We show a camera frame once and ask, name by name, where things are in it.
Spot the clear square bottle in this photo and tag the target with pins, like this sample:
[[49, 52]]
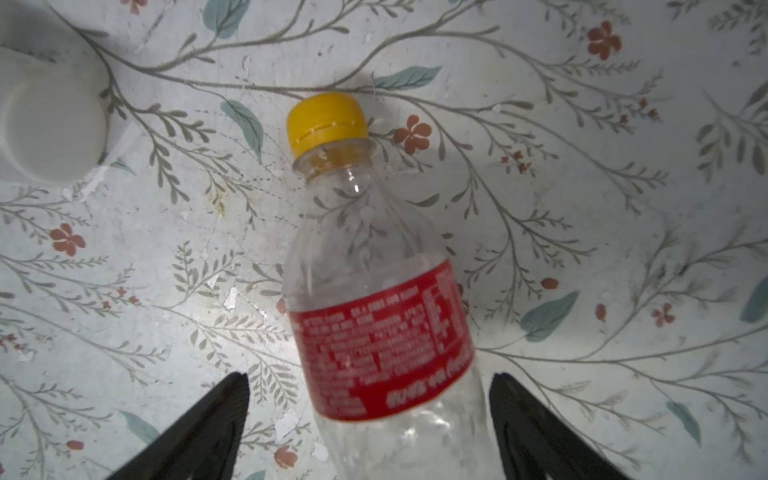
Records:
[[53, 129]]

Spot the red label clear bottle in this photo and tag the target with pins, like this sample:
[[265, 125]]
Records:
[[377, 315]]

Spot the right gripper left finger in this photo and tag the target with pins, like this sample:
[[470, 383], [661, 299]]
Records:
[[203, 443]]

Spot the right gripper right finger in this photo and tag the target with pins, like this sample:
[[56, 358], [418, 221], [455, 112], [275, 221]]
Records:
[[534, 443]]

